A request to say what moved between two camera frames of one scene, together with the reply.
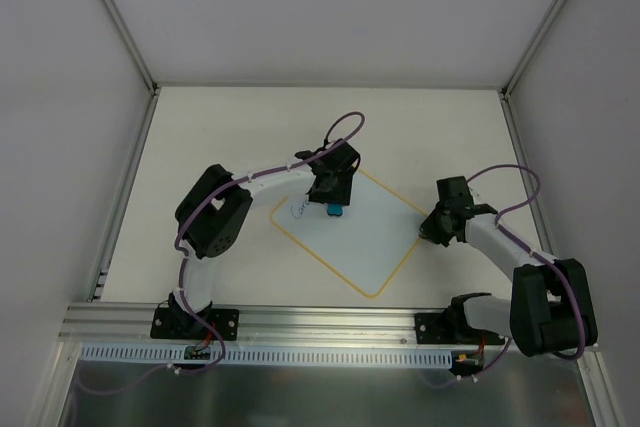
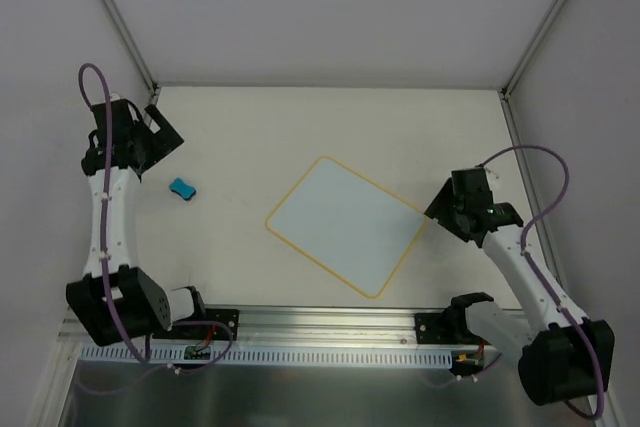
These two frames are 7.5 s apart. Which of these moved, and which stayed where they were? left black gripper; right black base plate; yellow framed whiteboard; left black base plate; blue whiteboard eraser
Moved: blue whiteboard eraser; left black gripper
Stayed: yellow framed whiteboard; left black base plate; right black base plate
